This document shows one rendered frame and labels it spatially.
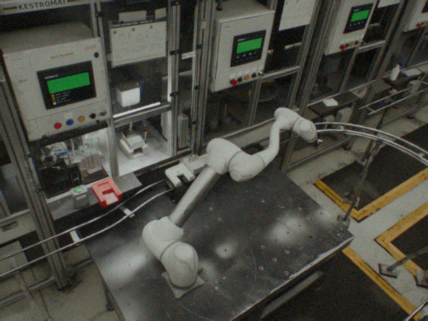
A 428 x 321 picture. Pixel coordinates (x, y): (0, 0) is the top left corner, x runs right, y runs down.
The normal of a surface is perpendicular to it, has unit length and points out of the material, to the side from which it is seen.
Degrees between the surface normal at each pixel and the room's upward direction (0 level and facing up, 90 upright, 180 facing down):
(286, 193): 0
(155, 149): 0
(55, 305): 0
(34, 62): 90
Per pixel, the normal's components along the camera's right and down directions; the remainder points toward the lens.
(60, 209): 0.09, -0.74
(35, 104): 0.57, 0.59
